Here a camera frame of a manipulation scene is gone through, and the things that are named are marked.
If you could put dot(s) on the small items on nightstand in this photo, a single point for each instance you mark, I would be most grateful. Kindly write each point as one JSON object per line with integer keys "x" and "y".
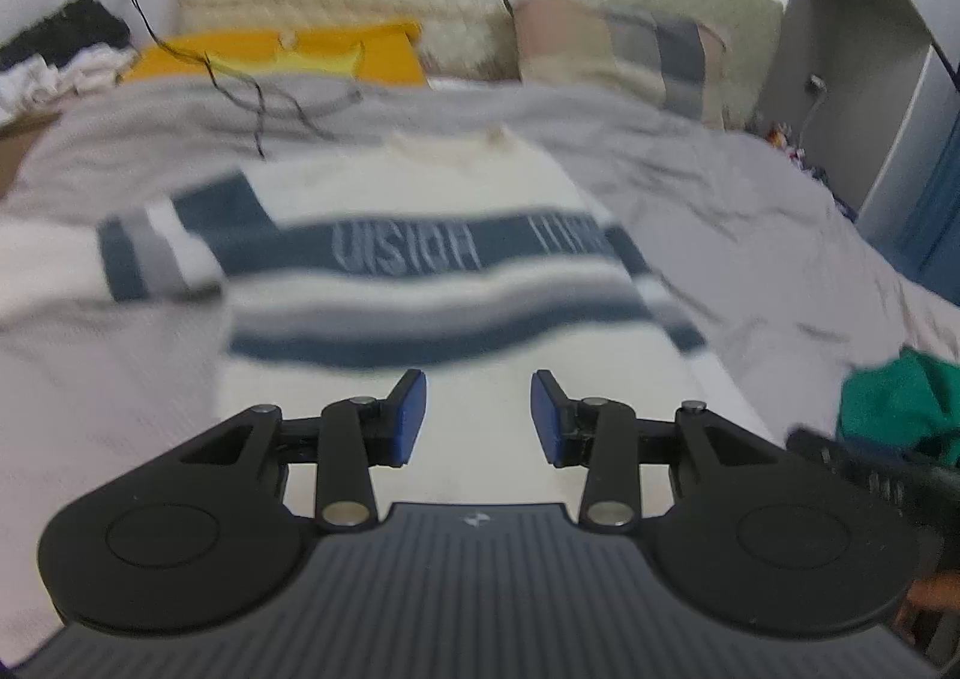
{"x": 780, "y": 136}

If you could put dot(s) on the white clothes pile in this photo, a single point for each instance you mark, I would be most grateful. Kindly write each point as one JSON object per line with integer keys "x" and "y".
{"x": 35, "y": 86}

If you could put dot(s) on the yellow pillow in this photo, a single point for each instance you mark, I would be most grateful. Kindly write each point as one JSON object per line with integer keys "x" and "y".
{"x": 384, "y": 53}

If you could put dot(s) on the blue curtain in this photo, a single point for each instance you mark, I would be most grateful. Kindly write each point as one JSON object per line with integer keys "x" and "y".
{"x": 930, "y": 241}

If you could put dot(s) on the grey bed duvet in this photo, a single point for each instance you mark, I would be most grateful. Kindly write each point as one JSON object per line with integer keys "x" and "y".
{"x": 783, "y": 289}

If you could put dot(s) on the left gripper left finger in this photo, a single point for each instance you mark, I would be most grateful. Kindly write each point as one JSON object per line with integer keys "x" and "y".
{"x": 210, "y": 530}

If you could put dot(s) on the white striped knit sweater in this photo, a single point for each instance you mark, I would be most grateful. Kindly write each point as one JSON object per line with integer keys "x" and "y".
{"x": 475, "y": 259}

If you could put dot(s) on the black clothes pile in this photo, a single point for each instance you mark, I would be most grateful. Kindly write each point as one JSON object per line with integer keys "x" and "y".
{"x": 74, "y": 27}

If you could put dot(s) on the green garment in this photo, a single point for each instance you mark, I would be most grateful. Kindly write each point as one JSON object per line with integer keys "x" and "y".
{"x": 909, "y": 404}

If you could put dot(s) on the white charger with cable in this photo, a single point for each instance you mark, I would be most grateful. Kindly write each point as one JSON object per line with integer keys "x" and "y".
{"x": 816, "y": 89}

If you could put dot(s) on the plaid beige grey pillow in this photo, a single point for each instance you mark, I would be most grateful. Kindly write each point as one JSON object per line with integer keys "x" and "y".
{"x": 670, "y": 62}

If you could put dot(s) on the person's right hand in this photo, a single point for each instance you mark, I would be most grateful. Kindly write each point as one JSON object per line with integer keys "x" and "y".
{"x": 937, "y": 593}

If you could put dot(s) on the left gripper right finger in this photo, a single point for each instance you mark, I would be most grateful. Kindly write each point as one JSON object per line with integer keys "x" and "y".
{"x": 740, "y": 529}

